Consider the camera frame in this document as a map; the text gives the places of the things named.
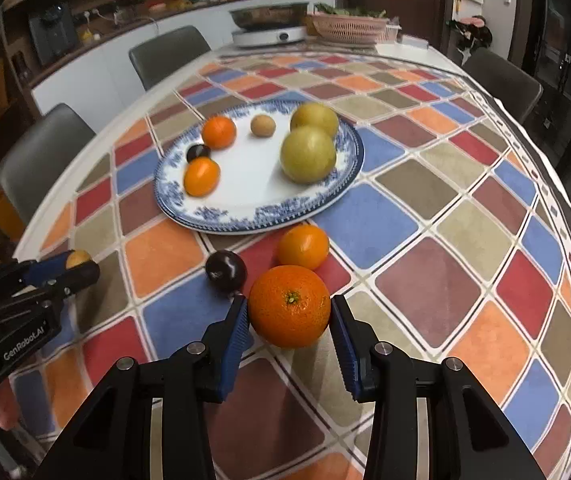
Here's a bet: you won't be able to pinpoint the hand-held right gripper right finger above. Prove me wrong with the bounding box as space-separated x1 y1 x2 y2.
330 296 549 480

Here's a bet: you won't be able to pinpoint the blue rimmed white plate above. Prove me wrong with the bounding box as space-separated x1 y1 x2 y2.
154 100 365 236

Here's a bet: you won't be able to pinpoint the small oval orange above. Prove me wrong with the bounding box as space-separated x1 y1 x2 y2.
183 157 221 198

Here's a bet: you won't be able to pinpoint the large round orange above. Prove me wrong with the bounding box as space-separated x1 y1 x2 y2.
248 264 332 350

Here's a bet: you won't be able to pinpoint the black countertop appliance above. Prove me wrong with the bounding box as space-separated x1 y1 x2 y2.
28 4 80 66

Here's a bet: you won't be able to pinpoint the greenish yellow pear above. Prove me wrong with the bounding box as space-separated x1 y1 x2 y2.
280 125 337 184

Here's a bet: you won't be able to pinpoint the golden yellow pear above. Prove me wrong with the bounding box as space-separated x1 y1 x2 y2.
290 102 340 139

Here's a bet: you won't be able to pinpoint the steel pot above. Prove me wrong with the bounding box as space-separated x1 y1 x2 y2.
228 2 310 31

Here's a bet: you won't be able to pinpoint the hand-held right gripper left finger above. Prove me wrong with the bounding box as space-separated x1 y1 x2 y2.
32 294 250 480

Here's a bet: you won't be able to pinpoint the black power strip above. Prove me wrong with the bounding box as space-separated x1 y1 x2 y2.
72 0 146 19

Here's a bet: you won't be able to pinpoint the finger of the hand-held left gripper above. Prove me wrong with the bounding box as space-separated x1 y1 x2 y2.
19 250 74 284
35 261 101 302

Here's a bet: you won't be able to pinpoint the white lower cabinets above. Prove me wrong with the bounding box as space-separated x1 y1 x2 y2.
30 0 339 117

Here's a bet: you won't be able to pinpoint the dark bag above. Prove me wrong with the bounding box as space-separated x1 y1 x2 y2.
445 15 494 64

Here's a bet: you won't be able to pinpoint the green leafy vegetables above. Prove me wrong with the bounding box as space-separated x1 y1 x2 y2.
315 3 389 17

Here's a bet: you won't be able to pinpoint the grey dining chair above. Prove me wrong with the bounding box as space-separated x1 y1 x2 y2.
463 47 543 124
0 103 97 226
129 26 212 92

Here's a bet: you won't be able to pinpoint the small round orange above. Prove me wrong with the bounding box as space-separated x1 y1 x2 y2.
201 115 237 150
278 224 330 272

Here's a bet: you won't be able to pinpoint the white induction cooker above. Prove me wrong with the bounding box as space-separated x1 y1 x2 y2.
231 27 309 50

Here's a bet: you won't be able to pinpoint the pink plastic basket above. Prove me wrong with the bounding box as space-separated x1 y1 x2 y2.
311 12 392 46

